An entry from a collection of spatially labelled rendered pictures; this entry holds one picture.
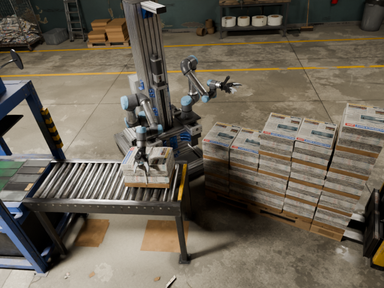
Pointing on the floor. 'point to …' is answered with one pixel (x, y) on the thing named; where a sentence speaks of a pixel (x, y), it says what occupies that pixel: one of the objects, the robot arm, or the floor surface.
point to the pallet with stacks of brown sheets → (108, 32)
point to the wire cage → (18, 30)
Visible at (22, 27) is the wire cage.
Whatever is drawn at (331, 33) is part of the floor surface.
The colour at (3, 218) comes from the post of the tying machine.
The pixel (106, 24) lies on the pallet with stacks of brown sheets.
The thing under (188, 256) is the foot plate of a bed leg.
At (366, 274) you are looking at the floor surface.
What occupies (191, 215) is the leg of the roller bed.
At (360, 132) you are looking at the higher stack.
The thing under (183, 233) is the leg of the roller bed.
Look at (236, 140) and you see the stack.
